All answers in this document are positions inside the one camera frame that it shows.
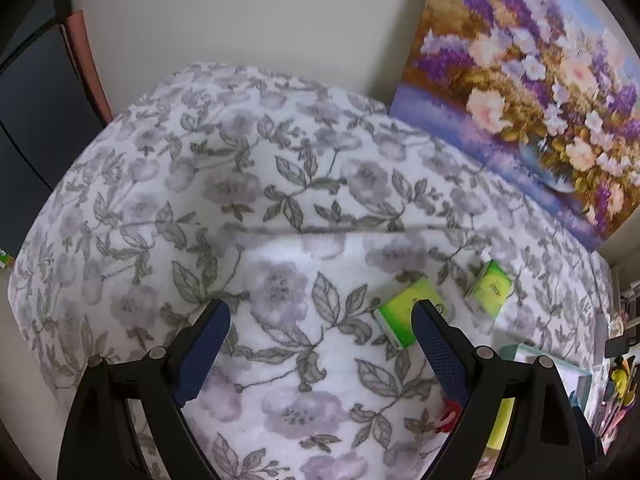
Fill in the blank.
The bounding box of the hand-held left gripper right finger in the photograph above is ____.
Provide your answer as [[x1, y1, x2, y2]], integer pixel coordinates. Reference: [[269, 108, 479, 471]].
[[411, 299, 587, 480]]

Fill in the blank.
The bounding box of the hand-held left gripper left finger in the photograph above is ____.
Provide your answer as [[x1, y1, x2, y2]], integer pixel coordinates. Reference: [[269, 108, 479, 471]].
[[56, 299, 232, 480]]

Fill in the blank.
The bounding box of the green cloth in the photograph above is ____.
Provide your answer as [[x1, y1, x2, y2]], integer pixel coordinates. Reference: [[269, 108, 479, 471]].
[[487, 397, 516, 453]]

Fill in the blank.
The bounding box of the white tray with teal rim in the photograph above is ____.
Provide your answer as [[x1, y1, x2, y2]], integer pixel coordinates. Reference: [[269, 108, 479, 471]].
[[500, 342, 593, 411]]

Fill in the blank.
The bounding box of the green box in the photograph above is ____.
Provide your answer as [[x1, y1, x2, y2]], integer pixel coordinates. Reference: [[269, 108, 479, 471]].
[[465, 260, 516, 318], [372, 276, 448, 351]]

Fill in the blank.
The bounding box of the red knotted ornament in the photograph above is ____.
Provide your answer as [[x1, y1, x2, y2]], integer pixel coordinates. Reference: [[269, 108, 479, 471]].
[[434, 399, 461, 433]]

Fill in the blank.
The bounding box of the grey floral blanket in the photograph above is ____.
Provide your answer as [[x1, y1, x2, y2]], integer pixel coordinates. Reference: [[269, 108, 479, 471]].
[[10, 62, 613, 480]]

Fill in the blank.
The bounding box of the yellow toy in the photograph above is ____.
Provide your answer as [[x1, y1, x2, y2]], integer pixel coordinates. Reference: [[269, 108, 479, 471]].
[[610, 355, 638, 396]]

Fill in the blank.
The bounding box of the floral painting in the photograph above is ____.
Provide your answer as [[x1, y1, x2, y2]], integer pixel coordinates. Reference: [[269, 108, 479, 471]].
[[389, 0, 640, 252]]

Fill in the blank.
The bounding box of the dark cabinet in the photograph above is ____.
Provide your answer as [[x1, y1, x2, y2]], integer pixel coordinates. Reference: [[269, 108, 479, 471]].
[[0, 20, 108, 256]]

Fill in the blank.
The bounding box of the pink wooden strip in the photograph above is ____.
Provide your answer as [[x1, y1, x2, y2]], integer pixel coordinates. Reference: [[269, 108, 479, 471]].
[[60, 10, 113, 126]]

